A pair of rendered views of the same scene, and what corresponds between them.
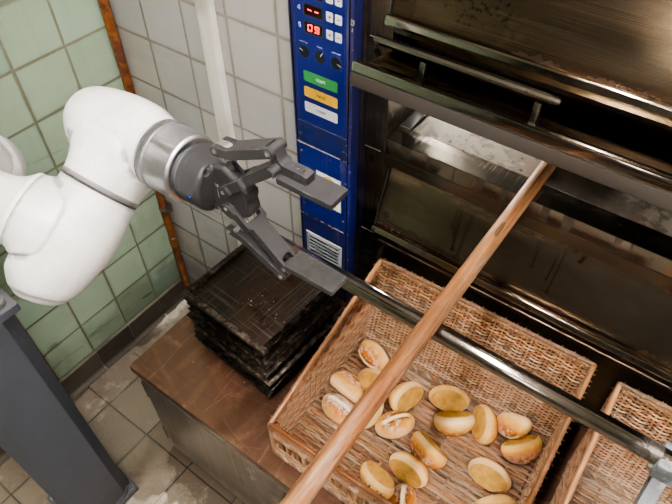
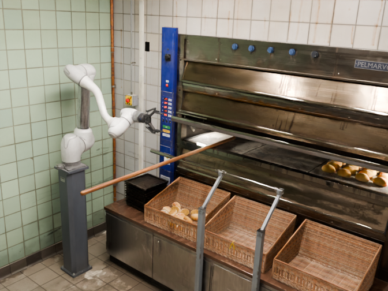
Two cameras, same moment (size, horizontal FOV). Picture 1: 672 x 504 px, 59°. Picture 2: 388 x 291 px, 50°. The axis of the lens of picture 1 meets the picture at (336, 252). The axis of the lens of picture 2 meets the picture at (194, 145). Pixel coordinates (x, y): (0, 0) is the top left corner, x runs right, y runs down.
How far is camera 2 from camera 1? 261 cm
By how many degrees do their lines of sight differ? 30
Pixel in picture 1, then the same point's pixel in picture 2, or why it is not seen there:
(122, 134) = (131, 111)
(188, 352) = (121, 205)
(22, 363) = (83, 186)
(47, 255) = (116, 126)
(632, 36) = (219, 108)
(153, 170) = (135, 115)
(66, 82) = (99, 134)
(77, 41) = (104, 125)
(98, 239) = (124, 126)
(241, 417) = (135, 216)
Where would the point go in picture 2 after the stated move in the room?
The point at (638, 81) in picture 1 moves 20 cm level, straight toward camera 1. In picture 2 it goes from (220, 116) to (208, 120)
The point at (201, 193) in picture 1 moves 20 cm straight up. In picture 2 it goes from (142, 118) to (142, 92)
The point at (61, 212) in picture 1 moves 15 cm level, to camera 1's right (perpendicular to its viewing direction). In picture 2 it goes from (120, 120) to (140, 122)
